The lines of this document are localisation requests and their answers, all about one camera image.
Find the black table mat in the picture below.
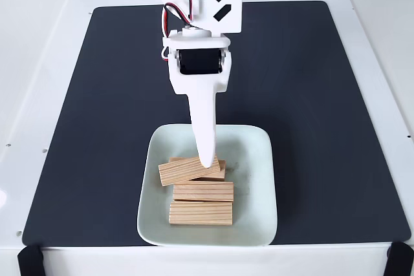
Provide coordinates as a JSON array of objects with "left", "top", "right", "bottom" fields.
[{"left": 21, "top": 0, "right": 411, "bottom": 247}]

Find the grooved wooden block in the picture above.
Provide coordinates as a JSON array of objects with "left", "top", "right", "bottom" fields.
[
  {"left": 168, "top": 200, "right": 234, "bottom": 227},
  {"left": 172, "top": 181, "right": 235, "bottom": 203}
]

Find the smooth pale wooden block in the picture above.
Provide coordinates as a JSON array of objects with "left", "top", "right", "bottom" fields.
[{"left": 168, "top": 156, "right": 227, "bottom": 183}]

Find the wooden block with number mark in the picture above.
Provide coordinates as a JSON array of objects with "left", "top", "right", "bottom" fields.
[{"left": 158, "top": 156, "right": 221, "bottom": 187}]

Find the pale green square plate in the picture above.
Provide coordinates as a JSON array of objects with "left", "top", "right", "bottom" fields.
[{"left": 136, "top": 123, "right": 279, "bottom": 247}]

